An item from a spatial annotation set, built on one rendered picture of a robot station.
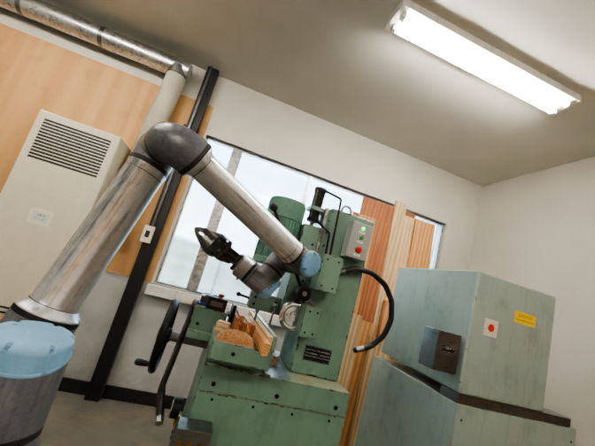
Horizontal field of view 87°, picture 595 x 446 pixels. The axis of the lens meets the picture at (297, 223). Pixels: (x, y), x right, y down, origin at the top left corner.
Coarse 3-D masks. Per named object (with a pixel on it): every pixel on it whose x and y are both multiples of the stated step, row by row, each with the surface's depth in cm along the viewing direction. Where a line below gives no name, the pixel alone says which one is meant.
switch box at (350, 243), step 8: (352, 224) 136; (360, 224) 137; (352, 232) 135; (368, 232) 137; (344, 240) 139; (352, 240) 135; (368, 240) 137; (344, 248) 136; (352, 248) 134; (368, 248) 137; (344, 256) 136; (352, 256) 134; (360, 256) 135
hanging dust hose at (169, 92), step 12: (168, 72) 247; (168, 84) 245; (180, 84) 250; (156, 96) 245; (168, 96) 244; (156, 108) 241; (168, 108) 246; (144, 120) 240; (156, 120) 239; (144, 132) 235
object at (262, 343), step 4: (252, 320) 140; (256, 324) 133; (256, 328) 123; (256, 332) 120; (260, 332) 118; (252, 336) 124; (256, 336) 117; (260, 336) 110; (264, 336) 112; (256, 340) 115; (260, 340) 108; (264, 340) 106; (256, 344) 113; (260, 344) 106; (264, 344) 101; (268, 344) 102; (260, 348) 105; (264, 348) 101; (268, 348) 102; (260, 352) 103; (264, 352) 101; (264, 356) 101
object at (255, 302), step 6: (252, 294) 135; (252, 300) 134; (258, 300) 135; (264, 300) 136; (270, 300) 136; (276, 300) 137; (252, 306) 134; (258, 306) 135; (264, 306) 135; (270, 306) 136; (276, 312) 136
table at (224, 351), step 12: (192, 336) 122; (204, 336) 123; (216, 348) 104; (228, 348) 105; (240, 348) 106; (252, 348) 107; (228, 360) 104; (240, 360) 105; (252, 360) 106; (264, 360) 107
